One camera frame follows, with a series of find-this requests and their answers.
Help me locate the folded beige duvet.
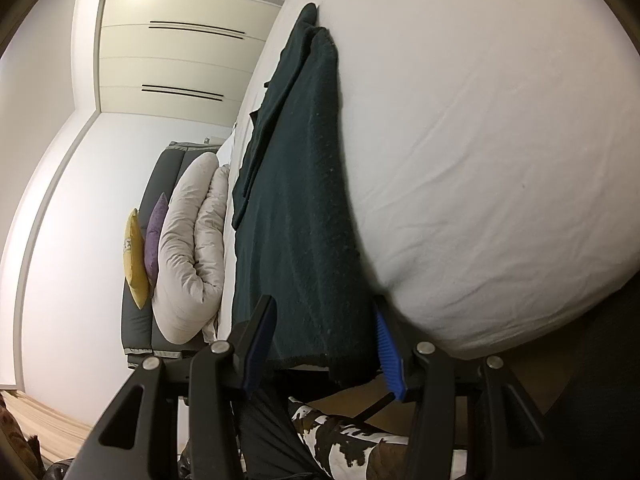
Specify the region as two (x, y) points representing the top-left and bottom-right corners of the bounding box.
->
(151, 151), (233, 345)

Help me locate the yellow pillow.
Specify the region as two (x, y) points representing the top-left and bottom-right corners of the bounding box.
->
(122, 208), (151, 310)

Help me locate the dark green sweater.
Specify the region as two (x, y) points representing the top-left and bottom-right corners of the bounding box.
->
(231, 2), (390, 387)

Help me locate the cream wardrobe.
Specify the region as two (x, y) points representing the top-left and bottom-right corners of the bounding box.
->
(97, 0), (287, 117)

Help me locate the person's black trouser leg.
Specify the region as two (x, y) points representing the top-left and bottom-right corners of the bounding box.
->
(235, 387), (326, 480)

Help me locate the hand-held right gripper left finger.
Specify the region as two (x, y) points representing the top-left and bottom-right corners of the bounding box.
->
(65, 294), (279, 480)

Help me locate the purple pillow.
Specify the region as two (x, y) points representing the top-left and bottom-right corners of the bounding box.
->
(144, 192), (170, 289)

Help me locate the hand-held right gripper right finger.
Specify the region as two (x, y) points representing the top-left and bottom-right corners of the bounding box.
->
(372, 294), (547, 480)

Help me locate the cow print cloth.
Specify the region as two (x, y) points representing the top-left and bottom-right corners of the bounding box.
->
(287, 396), (468, 480)

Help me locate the grey padded headboard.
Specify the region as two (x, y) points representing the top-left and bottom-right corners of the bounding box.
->
(121, 141), (224, 363)

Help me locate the bed with grey sheet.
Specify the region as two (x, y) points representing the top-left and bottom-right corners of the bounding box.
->
(215, 0), (640, 362)

